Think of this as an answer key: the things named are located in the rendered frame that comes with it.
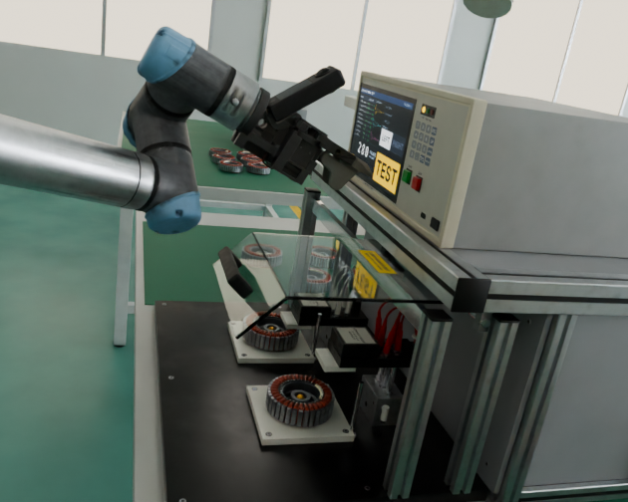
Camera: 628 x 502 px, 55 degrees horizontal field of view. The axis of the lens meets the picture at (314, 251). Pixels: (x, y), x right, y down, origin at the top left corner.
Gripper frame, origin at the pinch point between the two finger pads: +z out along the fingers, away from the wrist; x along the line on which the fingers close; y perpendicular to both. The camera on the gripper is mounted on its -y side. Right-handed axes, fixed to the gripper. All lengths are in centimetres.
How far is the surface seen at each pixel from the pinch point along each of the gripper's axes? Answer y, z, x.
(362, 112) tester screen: -8.1, 4.1, -24.9
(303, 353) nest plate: 37.1, 17.0, -15.0
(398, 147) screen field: -5.3, 5.4, -5.7
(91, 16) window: 21, -68, -468
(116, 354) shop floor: 123, 17, -151
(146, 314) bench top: 53, -8, -38
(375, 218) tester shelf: 6.3, 7.6, -2.9
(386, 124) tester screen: -7.9, 4.3, -12.5
